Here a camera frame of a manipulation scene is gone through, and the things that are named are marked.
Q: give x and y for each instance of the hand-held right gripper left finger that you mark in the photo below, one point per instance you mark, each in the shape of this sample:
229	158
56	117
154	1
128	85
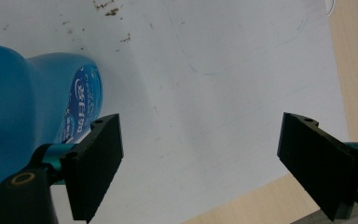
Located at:
93	168

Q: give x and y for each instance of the white paper sheet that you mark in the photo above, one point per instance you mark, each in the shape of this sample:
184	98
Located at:
205	102

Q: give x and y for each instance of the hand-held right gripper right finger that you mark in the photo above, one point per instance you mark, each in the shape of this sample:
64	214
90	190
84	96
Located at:
320	168

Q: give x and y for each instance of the blue plastic bottle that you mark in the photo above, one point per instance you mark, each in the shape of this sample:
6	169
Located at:
28	115

